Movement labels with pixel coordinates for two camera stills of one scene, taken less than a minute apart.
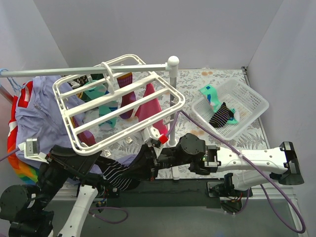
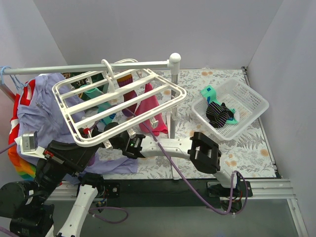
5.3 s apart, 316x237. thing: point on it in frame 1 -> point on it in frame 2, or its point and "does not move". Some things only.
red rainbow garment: (25, 172) does not move
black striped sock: (113, 170) -> (216, 115)
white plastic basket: (234, 95) does not move
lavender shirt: (41, 121) does not move
